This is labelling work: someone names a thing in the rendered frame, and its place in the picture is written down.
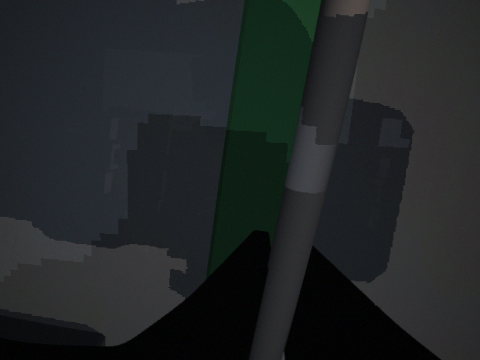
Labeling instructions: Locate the grey tapered pin with dark red head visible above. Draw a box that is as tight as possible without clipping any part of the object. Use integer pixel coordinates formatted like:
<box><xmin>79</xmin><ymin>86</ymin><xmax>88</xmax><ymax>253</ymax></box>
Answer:
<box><xmin>249</xmin><ymin>0</ymin><xmax>371</xmax><ymax>360</ymax></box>

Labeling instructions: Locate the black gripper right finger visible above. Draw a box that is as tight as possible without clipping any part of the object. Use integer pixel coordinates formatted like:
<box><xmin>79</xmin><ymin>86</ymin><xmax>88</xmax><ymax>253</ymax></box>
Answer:
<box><xmin>284</xmin><ymin>248</ymin><xmax>440</xmax><ymax>360</ymax></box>

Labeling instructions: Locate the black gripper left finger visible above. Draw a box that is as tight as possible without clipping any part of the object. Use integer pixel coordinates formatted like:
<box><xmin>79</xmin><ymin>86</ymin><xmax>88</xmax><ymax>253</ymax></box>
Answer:
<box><xmin>0</xmin><ymin>231</ymin><xmax>271</xmax><ymax>360</ymax></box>

